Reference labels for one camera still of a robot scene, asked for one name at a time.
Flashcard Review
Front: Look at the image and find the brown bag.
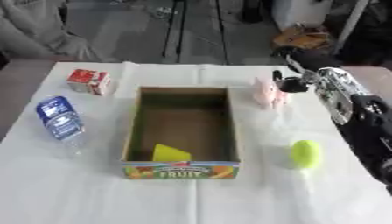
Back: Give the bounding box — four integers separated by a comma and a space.
270, 24, 337, 51

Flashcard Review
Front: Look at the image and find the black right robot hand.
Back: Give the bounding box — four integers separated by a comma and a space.
270, 45, 342, 95

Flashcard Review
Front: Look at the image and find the clear bottle with blue label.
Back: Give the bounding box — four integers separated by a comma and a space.
33, 94, 88, 156

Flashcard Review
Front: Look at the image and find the person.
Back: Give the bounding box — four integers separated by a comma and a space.
0, 0, 106, 63

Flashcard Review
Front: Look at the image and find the green toy fruit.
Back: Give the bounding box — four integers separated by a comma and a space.
288, 139, 324, 170

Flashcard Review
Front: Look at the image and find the black tripod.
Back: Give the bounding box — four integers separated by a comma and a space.
160, 0, 232, 66

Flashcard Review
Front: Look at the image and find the red and white carton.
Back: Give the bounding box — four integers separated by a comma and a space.
66, 68, 116, 97

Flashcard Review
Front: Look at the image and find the black bag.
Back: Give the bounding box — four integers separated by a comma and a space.
338, 0, 392, 67

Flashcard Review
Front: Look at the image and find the yellow wedge block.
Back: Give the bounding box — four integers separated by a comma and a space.
150, 143, 195, 163

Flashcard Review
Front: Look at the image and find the tan cardboard box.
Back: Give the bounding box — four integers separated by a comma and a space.
119, 86, 242, 180

